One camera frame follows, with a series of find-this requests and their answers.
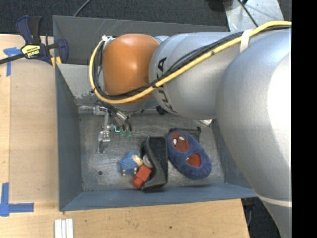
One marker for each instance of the blue toy figure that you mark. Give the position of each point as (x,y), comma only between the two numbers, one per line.
(127,163)

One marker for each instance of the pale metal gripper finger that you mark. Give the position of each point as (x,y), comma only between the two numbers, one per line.
(107,136)
(101,146)

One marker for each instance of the blue slipper with red face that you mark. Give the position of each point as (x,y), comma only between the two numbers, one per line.
(190,167)

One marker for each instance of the black cylinder on white bracket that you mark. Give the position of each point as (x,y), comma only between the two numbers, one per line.
(162,111)

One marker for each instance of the grey metal bin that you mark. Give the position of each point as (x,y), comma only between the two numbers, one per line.
(111,162)

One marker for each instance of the pale wood board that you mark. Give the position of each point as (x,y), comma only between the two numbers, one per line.
(32,133)

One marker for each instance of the white flat piece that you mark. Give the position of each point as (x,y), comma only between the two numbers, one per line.
(205,122)

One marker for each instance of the black curved plastic holder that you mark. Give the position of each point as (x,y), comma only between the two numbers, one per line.
(159,157)

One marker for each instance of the red block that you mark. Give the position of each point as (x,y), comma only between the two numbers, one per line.
(141,175)

